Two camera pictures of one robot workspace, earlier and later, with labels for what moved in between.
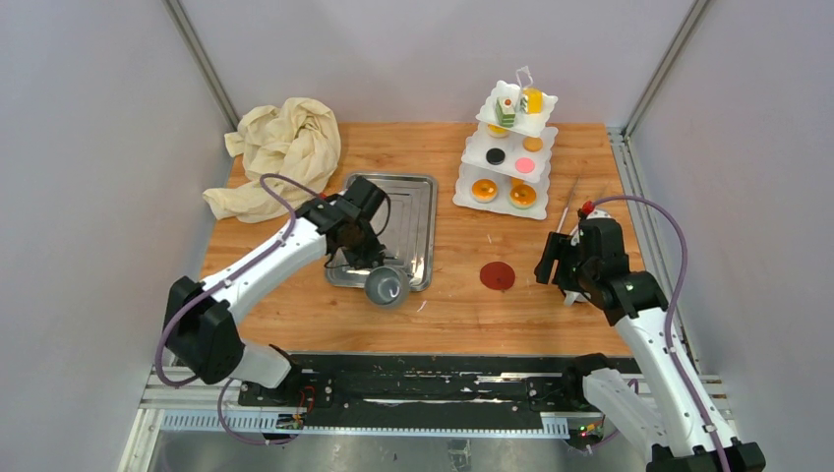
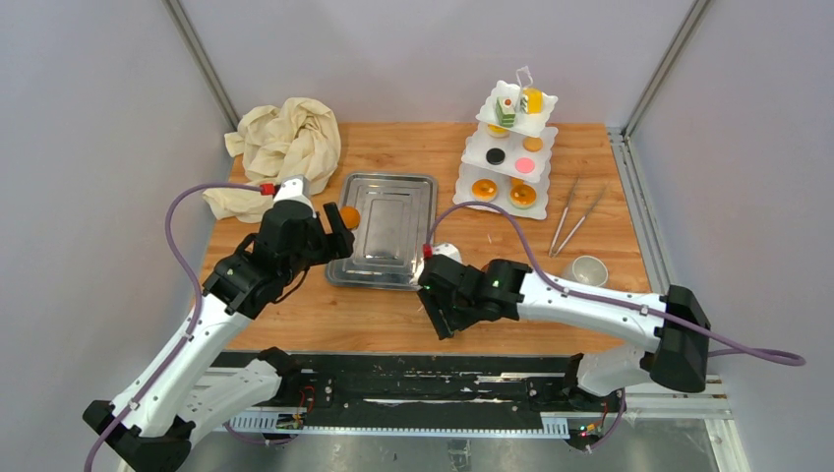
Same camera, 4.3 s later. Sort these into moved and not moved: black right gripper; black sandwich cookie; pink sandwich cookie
Moved: black right gripper
Not moved: black sandwich cookie; pink sandwich cookie
